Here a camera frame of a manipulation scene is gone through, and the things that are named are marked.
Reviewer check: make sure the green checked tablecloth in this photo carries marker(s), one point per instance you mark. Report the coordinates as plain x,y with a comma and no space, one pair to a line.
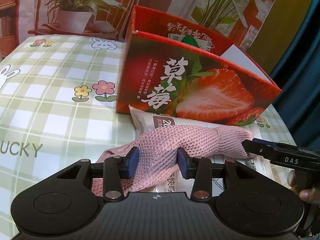
50,105

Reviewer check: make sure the green and white packet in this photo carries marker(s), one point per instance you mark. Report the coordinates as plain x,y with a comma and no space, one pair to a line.
190,41

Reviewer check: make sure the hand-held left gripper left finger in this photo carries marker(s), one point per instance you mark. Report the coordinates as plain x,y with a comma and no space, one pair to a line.
132,163

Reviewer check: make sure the pink knitted cloth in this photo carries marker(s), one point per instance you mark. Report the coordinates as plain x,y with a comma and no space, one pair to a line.
170,142

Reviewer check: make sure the person's right hand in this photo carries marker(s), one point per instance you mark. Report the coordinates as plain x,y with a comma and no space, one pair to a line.
308,195

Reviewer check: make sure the printed backdrop cloth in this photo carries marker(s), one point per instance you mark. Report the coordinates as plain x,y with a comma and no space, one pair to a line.
50,5

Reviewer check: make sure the blue curtain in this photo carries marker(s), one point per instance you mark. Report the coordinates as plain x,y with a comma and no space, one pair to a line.
300,67

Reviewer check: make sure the red strawberry cardboard box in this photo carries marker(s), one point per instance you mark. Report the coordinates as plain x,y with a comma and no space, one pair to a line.
200,85

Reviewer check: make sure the white soft packet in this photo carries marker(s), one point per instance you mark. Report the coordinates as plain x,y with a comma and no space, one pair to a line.
147,117

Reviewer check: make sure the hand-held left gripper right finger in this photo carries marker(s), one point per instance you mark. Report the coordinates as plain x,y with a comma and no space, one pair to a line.
183,163

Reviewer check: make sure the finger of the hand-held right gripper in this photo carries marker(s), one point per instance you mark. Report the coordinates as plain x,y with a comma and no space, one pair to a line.
270,142
275,155

